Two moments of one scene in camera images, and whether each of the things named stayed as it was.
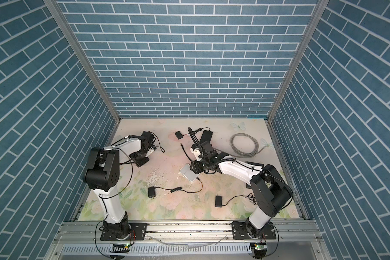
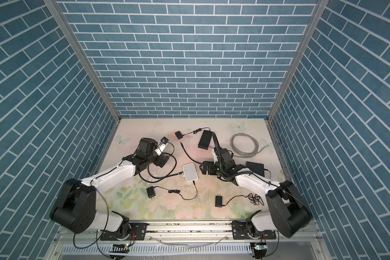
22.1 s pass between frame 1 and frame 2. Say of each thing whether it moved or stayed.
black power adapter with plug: stayed
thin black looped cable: moved
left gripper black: moved
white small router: stayed
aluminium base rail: stayed
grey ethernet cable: stayed
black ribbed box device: stayed
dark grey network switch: stayed
